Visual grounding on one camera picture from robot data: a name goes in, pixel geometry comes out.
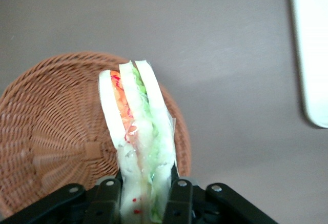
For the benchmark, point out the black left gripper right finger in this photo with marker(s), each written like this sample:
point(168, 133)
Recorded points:
point(179, 201)

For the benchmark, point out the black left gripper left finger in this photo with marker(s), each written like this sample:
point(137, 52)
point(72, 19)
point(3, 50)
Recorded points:
point(105, 203)

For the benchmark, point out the plastic sandwich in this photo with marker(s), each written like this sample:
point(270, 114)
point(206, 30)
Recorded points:
point(138, 131)

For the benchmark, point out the brown wicker basket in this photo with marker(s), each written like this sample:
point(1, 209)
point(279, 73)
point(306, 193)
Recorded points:
point(56, 121)

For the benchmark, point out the cream plastic tray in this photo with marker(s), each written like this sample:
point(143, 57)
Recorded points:
point(314, 55)

